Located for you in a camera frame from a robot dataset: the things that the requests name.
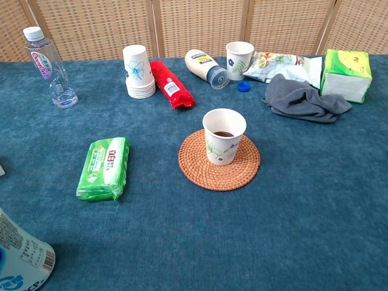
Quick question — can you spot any green wet wipes pack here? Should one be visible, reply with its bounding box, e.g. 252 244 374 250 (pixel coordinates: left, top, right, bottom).
76 136 131 203

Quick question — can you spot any cream mayonnaise squeeze bottle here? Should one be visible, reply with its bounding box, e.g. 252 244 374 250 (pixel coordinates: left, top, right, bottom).
184 48 232 90

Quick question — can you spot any clear water bottle purple label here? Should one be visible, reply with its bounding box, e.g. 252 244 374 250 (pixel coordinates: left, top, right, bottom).
22 26 79 110

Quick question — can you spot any stack of white paper cups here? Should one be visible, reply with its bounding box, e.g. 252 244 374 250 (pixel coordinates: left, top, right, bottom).
122 44 156 99

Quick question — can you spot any paper cup with fern print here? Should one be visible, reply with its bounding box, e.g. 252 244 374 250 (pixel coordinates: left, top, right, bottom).
225 41 255 82

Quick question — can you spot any white bottle with blue label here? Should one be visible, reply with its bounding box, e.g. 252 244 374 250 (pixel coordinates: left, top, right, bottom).
0 207 56 291

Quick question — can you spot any red snack packet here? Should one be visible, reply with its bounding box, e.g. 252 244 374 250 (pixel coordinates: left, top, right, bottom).
150 60 196 110

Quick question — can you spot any round woven rattan coaster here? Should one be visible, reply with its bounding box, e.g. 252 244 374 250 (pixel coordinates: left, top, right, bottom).
178 129 261 192

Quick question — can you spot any paper cup with green flower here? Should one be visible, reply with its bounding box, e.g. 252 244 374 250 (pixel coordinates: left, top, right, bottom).
202 108 247 166

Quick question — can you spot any woven rattan folding screen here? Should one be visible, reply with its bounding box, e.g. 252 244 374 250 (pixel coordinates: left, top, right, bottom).
0 0 388 63

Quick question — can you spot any white and green snack bag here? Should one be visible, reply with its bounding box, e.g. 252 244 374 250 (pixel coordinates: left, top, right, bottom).
242 51 324 90

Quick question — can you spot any green tissue box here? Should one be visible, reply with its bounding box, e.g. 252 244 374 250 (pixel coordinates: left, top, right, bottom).
319 48 373 104

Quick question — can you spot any blue tablecloth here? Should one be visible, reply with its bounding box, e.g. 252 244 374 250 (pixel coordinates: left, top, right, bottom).
0 54 388 291

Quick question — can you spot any grey cloth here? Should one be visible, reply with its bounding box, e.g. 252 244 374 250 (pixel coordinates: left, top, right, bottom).
262 73 353 124

